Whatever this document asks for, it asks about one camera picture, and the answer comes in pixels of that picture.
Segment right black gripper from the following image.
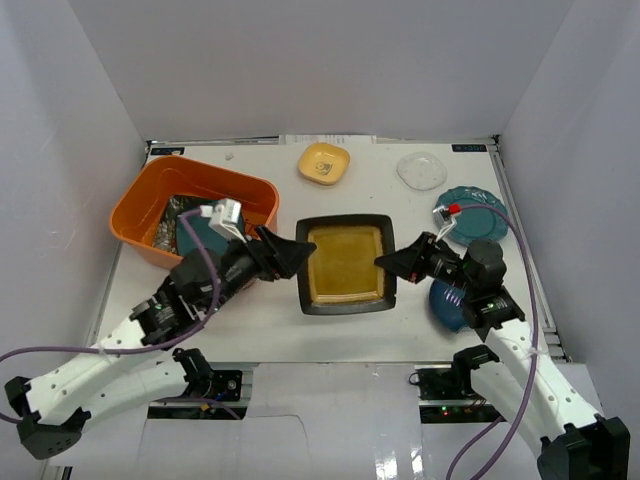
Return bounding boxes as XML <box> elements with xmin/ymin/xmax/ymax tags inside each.
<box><xmin>375</xmin><ymin>232</ymin><xmax>476</xmax><ymax>295</ymax></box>

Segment dark blue shell plate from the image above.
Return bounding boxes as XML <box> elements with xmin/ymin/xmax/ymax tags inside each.
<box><xmin>428</xmin><ymin>280</ymin><xmax>468</xmax><ymax>333</ymax></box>

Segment yellow and black square plate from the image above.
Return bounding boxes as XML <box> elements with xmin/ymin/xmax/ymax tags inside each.
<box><xmin>296</xmin><ymin>214</ymin><xmax>397</xmax><ymax>316</ymax></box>

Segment teal square plate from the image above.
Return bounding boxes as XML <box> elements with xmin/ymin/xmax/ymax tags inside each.
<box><xmin>177</xmin><ymin>200</ymin><xmax>247</xmax><ymax>256</ymax></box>

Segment black floral square plate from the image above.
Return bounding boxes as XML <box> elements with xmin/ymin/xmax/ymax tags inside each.
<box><xmin>152</xmin><ymin>195</ymin><xmax>201</xmax><ymax>254</ymax></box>

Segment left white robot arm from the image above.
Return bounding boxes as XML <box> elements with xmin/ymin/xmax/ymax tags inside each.
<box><xmin>5</xmin><ymin>226</ymin><xmax>316</xmax><ymax>460</ymax></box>

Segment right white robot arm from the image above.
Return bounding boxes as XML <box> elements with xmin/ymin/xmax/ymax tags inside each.
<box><xmin>375</xmin><ymin>232</ymin><xmax>631</xmax><ymax>479</ymax></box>

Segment orange plastic bin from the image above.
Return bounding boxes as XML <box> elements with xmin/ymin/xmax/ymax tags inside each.
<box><xmin>110</xmin><ymin>155</ymin><xmax>280</xmax><ymax>270</ymax></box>

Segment teal scalloped round plate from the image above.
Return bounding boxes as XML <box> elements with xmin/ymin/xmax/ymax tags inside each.
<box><xmin>434</xmin><ymin>186</ymin><xmax>509</xmax><ymax>247</ymax></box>

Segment clear glass plate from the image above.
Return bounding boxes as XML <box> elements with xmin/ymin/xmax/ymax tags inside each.
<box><xmin>396</xmin><ymin>152</ymin><xmax>448</xmax><ymax>191</ymax></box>

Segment yellow panda square dish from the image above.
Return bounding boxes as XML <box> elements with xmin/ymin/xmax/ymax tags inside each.
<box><xmin>298</xmin><ymin>142</ymin><xmax>351</xmax><ymax>186</ymax></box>

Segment white paper sheets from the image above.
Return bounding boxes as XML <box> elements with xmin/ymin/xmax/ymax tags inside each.
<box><xmin>278</xmin><ymin>134</ymin><xmax>377</xmax><ymax>146</ymax></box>

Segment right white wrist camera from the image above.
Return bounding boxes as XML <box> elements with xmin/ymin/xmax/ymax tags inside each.
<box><xmin>433</xmin><ymin>203</ymin><xmax>461</xmax><ymax>242</ymax></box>

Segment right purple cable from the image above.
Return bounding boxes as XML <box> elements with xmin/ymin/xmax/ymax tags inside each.
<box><xmin>444</xmin><ymin>202</ymin><xmax>540</xmax><ymax>480</ymax></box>

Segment purple cable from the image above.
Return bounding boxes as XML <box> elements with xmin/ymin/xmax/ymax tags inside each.
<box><xmin>0</xmin><ymin>208</ymin><xmax>222</xmax><ymax>426</ymax></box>
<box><xmin>444</xmin><ymin>202</ymin><xmax>540</xmax><ymax>480</ymax></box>

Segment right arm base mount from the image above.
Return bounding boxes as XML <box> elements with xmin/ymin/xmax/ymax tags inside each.
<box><xmin>408</xmin><ymin>364</ymin><xmax>500</xmax><ymax>425</ymax></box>

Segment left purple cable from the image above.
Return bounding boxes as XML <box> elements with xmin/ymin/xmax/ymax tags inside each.
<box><xmin>0</xmin><ymin>208</ymin><xmax>222</xmax><ymax>426</ymax></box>

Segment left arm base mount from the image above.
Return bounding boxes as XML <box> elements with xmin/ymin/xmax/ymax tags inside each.
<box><xmin>147</xmin><ymin>369</ymin><xmax>252</xmax><ymax>421</ymax></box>

